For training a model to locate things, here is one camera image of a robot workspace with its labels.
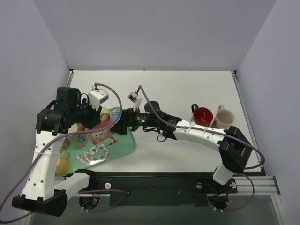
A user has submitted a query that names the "pink mug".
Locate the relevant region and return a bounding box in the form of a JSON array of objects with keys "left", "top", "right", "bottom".
[{"left": 86, "top": 112, "right": 116, "bottom": 145}]

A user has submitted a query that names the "black gold-rimmed mug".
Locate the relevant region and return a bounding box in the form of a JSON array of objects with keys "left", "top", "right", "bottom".
[{"left": 191, "top": 104, "right": 213, "bottom": 127}]

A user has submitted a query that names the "beige bird mug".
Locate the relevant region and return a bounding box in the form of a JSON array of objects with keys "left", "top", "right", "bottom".
[{"left": 211, "top": 105, "right": 235, "bottom": 129}]

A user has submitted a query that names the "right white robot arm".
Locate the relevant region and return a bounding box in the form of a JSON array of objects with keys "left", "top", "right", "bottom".
[{"left": 111, "top": 101, "right": 253, "bottom": 192}]

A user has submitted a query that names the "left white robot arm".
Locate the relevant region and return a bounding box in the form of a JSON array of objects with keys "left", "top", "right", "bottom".
[{"left": 12, "top": 87, "right": 108, "bottom": 217}]

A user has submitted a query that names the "orange mug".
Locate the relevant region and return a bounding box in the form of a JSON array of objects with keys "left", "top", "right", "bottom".
[{"left": 79, "top": 123, "right": 86, "bottom": 130}]

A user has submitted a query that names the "blue floral mug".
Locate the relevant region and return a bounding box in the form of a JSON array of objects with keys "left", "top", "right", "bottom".
[{"left": 111, "top": 111, "right": 120, "bottom": 121}]

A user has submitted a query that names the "pale green mug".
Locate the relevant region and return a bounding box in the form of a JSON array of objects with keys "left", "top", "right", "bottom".
[{"left": 64, "top": 124, "right": 88, "bottom": 149}]

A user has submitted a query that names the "yellow mug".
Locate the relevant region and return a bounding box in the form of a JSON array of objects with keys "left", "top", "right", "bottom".
[{"left": 55, "top": 151, "right": 71, "bottom": 176}]

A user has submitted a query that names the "green floral tray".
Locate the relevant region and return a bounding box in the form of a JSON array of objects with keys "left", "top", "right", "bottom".
[{"left": 55, "top": 107, "right": 136, "bottom": 177}]

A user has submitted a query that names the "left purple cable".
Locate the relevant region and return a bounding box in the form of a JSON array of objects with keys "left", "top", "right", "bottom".
[{"left": 0, "top": 82, "right": 123, "bottom": 223}]

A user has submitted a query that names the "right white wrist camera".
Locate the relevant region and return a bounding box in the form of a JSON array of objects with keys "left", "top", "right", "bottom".
[{"left": 128, "top": 91, "right": 143, "bottom": 112}]

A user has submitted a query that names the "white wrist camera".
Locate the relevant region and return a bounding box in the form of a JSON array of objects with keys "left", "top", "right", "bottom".
[
  {"left": 88, "top": 83, "right": 109, "bottom": 111},
  {"left": 128, "top": 91, "right": 143, "bottom": 112}
]

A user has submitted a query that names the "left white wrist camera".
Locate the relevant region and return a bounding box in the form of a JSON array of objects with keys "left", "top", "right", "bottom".
[{"left": 88, "top": 83, "right": 109, "bottom": 111}]

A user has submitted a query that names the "aluminium rail frame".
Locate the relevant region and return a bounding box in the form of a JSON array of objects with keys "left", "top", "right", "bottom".
[{"left": 66, "top": 70, "right": 279, "bottom": 195}]

